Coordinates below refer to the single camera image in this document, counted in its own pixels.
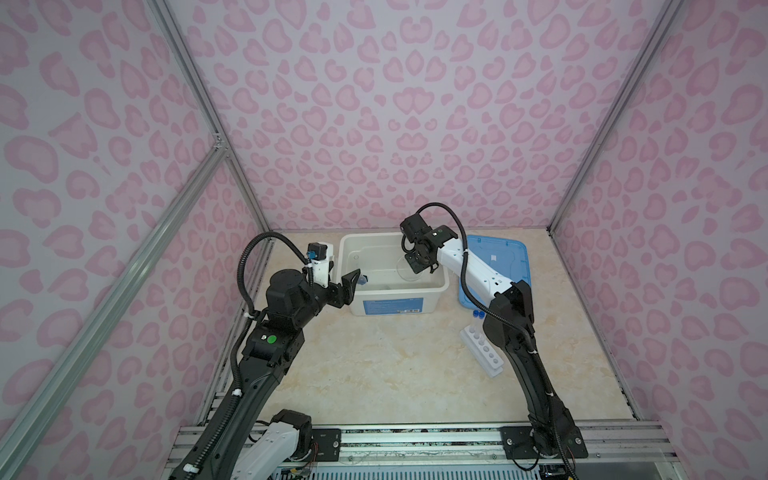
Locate clear glass petri dish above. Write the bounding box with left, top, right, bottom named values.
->
left=396, top=256, right=430, bottom=284

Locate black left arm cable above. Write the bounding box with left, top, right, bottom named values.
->
left=179, top=232, right=310, bottom=480

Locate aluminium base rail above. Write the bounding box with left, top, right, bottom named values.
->
left=163, top=421, right=687, bottom=479

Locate blue plastic bin lid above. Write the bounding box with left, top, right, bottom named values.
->
left=466, top=235, right=533, bottom=286

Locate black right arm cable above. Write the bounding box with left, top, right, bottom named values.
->
left=400, top=202, right=535, bottom=355

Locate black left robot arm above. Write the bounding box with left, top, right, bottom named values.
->
left=170, top=269, right=361, bottom=479

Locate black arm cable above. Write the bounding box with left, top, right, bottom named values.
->
left=400, top=202, right=535, bottom=355
left=179, top=232, right=310, bottom=480

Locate white plastic storage bin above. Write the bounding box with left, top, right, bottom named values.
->
left=338, top=232, right=450, bottom=316

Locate white test tube rack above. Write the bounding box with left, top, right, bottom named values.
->
left=460, top=325, right=504, bottom=378

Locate diagonal aluminium frame bar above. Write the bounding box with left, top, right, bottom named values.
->
left=1, top=146, right=226, bottom=478

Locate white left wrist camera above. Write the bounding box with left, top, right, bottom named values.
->
left=307, top=242, right=334, bottom=288

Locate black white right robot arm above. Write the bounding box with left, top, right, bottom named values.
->
left=400, top=212, right=588, bottom=461

